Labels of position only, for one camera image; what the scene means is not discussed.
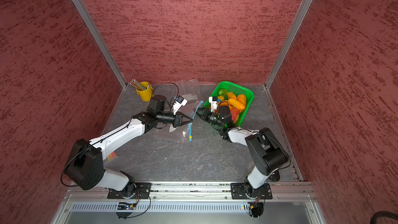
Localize black hose bottom right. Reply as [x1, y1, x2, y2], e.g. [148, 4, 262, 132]
[369, 211, 398, 224]

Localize right corner aluminium post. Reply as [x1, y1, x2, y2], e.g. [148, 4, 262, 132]
[265, 0, 313, 91]

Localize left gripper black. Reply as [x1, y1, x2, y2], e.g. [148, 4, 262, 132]
[157, 110, 193, 128]

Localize sticks in yellow cup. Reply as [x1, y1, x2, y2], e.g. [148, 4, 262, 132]
[129, 79, 147, 91]

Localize left corner aluminium post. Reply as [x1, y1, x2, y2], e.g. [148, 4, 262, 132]
[72, 0, 127, 90]

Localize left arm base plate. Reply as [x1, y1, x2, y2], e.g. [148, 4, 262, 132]
[107, 182, 152, 200]

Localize green mango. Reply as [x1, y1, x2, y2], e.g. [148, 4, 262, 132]
[217, 88, 229, 97]

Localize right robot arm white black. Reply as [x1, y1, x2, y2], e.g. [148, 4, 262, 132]
[196, 106, 291, 199]

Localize green plastic basket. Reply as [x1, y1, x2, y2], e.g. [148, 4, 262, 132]
[203, 81, 255, 126]

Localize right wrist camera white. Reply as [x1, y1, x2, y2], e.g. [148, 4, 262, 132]
[208, 96, 219, 113]

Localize corner aluminium post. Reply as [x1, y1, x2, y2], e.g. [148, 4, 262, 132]
[72, 0, 127, 90]
[265, 0, 313, 91]

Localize small orange mango back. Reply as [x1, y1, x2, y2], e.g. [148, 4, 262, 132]
[227, 92, 237, 100]

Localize yellow cup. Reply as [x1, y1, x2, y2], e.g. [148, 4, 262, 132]
[136, 82, 153, 102]

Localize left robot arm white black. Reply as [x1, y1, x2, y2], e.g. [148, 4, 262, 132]
[61, 95, 193, 199]

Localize aluminium front rail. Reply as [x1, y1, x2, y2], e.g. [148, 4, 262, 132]
[63, 181, 318, 202]

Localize colourful marker pack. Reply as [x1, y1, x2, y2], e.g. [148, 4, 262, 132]
[104, 151, 117, 163]

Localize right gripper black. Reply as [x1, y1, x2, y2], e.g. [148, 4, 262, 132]
[194, 107, 224, 128]

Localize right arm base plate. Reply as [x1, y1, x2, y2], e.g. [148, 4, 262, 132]
[230, 183, 273, 200]

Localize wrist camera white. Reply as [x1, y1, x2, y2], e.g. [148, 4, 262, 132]
[208, 96, 219, 113]
[172, 96, 188, 115]

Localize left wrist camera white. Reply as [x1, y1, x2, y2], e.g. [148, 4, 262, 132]
[172, 96, 188, 115]

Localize clear zip bag blue zipper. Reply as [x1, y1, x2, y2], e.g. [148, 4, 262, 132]
[154, 100, 204, 143]

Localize orange mango at basket back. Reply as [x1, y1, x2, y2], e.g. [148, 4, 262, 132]
[237, 94, 247, 106]

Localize red mango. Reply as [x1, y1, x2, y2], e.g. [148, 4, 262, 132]
[230, 108, 240, 123]

